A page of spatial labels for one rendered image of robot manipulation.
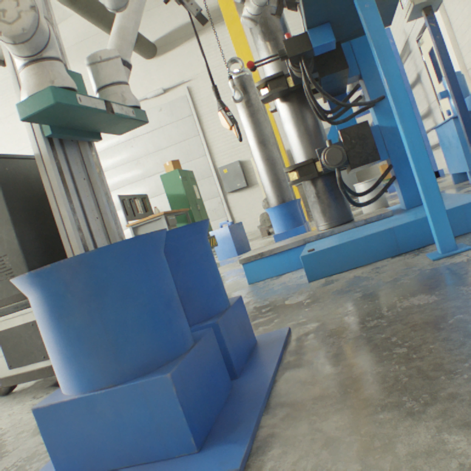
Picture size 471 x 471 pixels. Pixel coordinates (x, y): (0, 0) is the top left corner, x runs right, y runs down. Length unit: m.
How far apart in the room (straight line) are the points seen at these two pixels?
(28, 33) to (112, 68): 0.63
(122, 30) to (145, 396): 1.89
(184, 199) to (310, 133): 7.36
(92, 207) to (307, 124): 1.25
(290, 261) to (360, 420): 1.90
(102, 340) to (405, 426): 0.48
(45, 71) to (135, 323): 1.08
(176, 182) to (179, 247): 8.84
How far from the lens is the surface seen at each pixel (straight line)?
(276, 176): 4.01
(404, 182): 2.69
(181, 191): 9.92
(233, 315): 1.21
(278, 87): 2.61
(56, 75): 1.72
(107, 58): 2.17
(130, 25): 2.44
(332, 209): 2.66
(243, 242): 5.36
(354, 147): 2.42
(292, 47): 2.20
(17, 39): 1.61
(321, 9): 2.04
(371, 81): 2.73
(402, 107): 1.79
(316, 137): 2.69
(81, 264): 0.81
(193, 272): 1.13
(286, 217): 3.99
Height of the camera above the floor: 0.34
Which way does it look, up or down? 2 degrees down
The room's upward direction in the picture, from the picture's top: 19 degrees counter-clockwise
